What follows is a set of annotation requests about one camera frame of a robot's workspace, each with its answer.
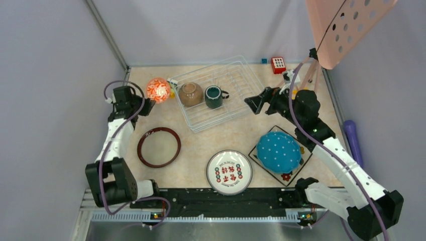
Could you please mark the dark green mug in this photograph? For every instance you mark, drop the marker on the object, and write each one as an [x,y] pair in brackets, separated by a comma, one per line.
[214,96]

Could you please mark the square floral plate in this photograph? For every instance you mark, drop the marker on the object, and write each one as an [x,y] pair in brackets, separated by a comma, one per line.
[284,179]

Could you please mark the purple handle tool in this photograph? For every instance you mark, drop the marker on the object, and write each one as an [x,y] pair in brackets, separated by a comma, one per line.
[351,134]

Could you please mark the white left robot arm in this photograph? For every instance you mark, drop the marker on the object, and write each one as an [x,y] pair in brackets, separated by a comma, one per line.
[109,177]

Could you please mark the pink perforated music stand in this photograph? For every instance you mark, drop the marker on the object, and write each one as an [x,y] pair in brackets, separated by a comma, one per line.
[337,27]

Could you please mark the white printed plate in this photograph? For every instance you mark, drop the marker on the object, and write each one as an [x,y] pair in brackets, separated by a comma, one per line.
[229,172]

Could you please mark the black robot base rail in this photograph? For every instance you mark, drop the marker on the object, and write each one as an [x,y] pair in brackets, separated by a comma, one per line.
[251,203]

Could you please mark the striped toy block stack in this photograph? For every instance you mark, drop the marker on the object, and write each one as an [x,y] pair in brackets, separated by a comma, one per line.
[172,91]

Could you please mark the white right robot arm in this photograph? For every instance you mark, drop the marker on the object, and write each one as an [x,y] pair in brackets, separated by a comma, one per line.
[369,208]

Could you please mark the brown speckled bowl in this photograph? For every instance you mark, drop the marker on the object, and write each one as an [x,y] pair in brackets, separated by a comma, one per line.
[191,94]

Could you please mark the blue polka dot plate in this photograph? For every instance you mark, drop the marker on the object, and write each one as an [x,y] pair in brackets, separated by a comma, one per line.
[278,152]

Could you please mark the red toy block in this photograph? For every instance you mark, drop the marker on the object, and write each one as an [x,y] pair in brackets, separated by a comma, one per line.
[278,65]

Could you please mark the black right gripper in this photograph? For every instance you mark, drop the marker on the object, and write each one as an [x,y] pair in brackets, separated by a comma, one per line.
[269,95]

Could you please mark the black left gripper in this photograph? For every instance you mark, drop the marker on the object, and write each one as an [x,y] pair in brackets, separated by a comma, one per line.
[148,105]

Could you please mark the orange patterned bowl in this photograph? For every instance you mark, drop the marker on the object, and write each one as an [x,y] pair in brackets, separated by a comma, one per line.
[158,89]

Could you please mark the red rimmed round plate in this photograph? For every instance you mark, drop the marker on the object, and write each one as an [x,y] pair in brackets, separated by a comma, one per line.
[158,147]

